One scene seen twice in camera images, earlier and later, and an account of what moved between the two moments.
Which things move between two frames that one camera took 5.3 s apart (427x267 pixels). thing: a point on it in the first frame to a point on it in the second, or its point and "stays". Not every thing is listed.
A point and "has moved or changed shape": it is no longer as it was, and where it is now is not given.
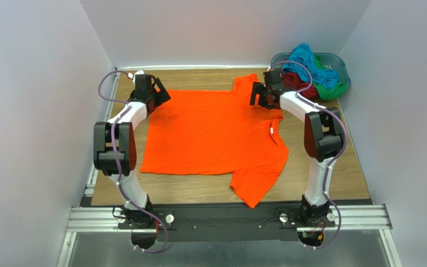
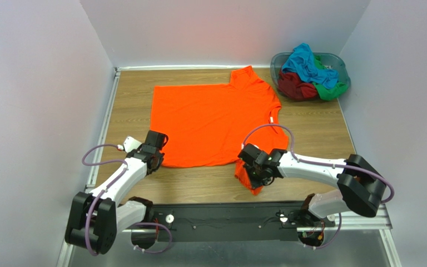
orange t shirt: (218, 132) has moved or changed shape
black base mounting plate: (228, 222) stays
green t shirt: (336, 89) stays
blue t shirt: (324, 78) stays
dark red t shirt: (293, 82) stays
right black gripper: (261, 94) to (257, 177)
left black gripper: (157, 94) to (154, 158)
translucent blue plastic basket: (328, 61) stays
